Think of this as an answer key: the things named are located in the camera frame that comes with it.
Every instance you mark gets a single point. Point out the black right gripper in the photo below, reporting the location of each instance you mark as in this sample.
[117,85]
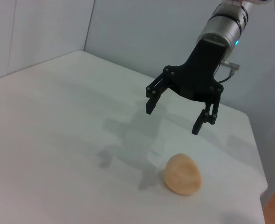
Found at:
[198,77]

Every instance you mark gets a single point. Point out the beige steamed bun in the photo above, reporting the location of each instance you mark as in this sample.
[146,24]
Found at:
[183,175]

